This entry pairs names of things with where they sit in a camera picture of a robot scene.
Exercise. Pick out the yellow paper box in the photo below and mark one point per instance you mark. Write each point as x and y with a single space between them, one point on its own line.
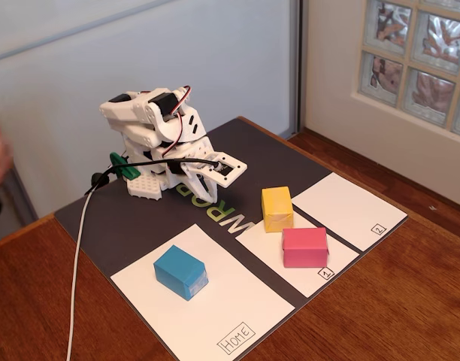
277 207

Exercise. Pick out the white paper sheet marked two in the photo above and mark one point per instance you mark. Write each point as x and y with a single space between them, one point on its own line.
339 210

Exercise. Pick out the black printed mat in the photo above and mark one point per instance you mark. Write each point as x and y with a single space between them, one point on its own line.
271 158

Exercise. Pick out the red paper box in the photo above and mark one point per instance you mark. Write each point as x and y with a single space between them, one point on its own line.
305 246

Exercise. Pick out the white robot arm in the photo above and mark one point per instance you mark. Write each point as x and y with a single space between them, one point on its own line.
134 116

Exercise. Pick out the white paper sheet marked one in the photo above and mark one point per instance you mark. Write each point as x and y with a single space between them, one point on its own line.
260 244

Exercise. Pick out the glass block window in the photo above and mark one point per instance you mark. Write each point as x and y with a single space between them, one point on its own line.
421 56

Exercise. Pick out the frosted sliding door panel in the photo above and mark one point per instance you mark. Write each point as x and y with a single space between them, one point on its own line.
233 56

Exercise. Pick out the blue paper box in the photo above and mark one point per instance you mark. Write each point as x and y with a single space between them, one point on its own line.
177 269

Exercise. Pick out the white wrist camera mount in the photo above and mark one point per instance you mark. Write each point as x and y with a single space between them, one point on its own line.
237 169

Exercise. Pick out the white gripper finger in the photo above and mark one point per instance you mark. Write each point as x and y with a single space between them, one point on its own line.
198 184
213 188

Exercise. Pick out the green clamp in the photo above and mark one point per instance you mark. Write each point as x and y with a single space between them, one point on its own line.
125 169

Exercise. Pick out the white paper sheet marked home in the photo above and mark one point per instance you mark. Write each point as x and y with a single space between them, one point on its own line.
245 297

